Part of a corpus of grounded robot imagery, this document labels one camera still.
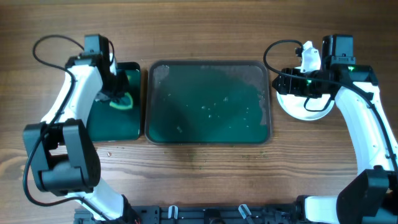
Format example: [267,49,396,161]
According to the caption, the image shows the white plate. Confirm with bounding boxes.
[276,92,335,121]

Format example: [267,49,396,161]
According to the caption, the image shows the green yellow scrub sponge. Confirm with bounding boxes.
[109,73,134,110]

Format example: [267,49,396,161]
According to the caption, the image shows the dark brown serving tray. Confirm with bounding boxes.
[144,60,272,145]

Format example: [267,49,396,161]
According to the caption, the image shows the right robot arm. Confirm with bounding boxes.
[272,34,397,223]

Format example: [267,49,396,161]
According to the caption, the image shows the left black cable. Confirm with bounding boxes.
[22,34,116,224]

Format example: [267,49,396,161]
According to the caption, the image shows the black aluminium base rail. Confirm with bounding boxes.
[73,203,312,224]

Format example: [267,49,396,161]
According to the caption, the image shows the black water basin tray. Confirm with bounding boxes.
[86,62,141,142]

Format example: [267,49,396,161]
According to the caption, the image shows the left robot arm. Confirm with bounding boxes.
[22,34,142,223]

